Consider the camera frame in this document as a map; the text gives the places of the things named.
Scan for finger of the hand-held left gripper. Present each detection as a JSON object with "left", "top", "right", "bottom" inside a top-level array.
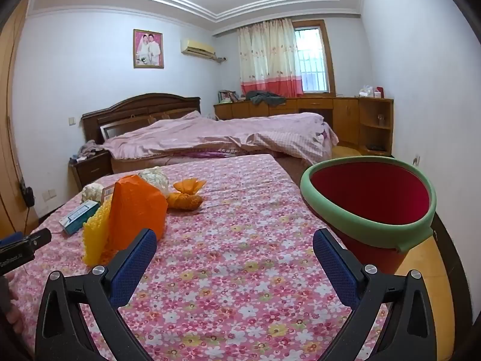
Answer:
[{"left": 0, "top": 229, "right": 52, "bottom": 275}]

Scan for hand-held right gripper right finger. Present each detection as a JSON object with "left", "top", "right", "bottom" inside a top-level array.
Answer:
[{"left": 313, "top": 227, "right": 446, "bottom": 361}]

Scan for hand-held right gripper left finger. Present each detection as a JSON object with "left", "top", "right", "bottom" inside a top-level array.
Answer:
[{"left": 35, "top": 227, "right": 158, "bottom": 361}]

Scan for yellow ridged block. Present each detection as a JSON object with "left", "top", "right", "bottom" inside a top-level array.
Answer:
[{"left": 82, "top": 199, "right": 113, "bottom": 266}]

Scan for blue and white carton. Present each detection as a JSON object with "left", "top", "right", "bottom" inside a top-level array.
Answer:
[{"left": 59, "top": 200, "right": 100, "bottom": 235}]

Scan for orange plastic bag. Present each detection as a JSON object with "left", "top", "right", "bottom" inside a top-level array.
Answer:
[{"left": 108, "top": 175, "right": 168, "bottom": 251}]

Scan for white paper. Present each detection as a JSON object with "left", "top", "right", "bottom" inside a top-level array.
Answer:
[{"left": 82, "top": 183, "right": 104, "bottom": 201}]

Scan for red bin with green rim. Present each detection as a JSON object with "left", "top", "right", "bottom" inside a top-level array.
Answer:
[{"left": 300, "top": 158, "right": 437, "bottom": 273}]

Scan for orange cloth bag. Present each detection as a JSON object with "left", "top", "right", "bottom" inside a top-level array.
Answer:
[{"left": 166, "top": 179, "right": 207, "bottom": 211}]

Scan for white foam net bundle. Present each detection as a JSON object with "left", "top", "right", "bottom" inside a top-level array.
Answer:
[{"left": 138, "top": 166, "right": 170, "bottom": 198}]

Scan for person's left hand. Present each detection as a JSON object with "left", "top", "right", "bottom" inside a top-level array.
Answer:
[{"left": 0, "top": 273, "right": 21, "bottom": 328}]

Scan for dark wooden nightstand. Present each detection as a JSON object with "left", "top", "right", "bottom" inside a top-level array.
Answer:
[{"left": 68, "top": 150, "right": 113, "bottom": 190}]

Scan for pink floral bed sheet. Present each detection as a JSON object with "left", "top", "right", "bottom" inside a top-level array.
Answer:
[{"left": 8, "top": 154, "right": 389, "bottom": 361}]

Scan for wooden wardrobe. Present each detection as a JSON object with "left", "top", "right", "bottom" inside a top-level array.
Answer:
[{"left": 0, "top": 0, "right": 38, "bottom": 241}]

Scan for brown bed base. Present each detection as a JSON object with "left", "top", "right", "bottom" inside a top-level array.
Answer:
[{"left": 110, "top": 150, "right": 333, "bottom": 175}]

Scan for pile of clothes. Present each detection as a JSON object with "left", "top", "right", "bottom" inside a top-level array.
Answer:
[{"left": 75, "top": 140, "right": 106, "bottom": 163}]

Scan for yellow round stool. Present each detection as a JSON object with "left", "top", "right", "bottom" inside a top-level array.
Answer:
[{"left": 331, "top": 146, "right": 361, "bottom": 160}]

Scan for bed with pink duvet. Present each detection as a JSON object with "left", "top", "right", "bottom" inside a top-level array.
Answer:
[{"left": 101, "top": 112, "right": 339, "bottom": 160}]

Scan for long wooden desk cabinet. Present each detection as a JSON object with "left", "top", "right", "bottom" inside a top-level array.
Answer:
[{"left": 213, "top": 97, "right": 394, "bottom": 156}]

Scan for dark wooden bed headboard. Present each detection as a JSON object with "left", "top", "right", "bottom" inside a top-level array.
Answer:
[{"left": 82, "top": 93, "right": 201, "bottom": 145}]

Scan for dark green clothes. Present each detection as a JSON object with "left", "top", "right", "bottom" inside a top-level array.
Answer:
[{"left": 246, "top": 90, "right": 286, "bottom": 106}]

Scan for framed wedding photo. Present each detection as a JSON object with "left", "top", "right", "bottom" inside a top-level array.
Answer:
[{"left": 133, "top": 29, "right": 164, "bottom": 69}]

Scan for floral curtain with red hem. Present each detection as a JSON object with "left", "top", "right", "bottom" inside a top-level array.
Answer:
[{"left": 237, "top": 19, "right": 304, "bottom": 97}]

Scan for window with wooden frame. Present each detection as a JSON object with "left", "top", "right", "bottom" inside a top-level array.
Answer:
[{"left": 293, "top": 20, "right": 336, "bottom": 94}]

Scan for wall air conditioner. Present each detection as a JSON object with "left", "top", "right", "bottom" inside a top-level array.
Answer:
[{"left": 180, "top": 38, "right": 216, "bottom": 61}]

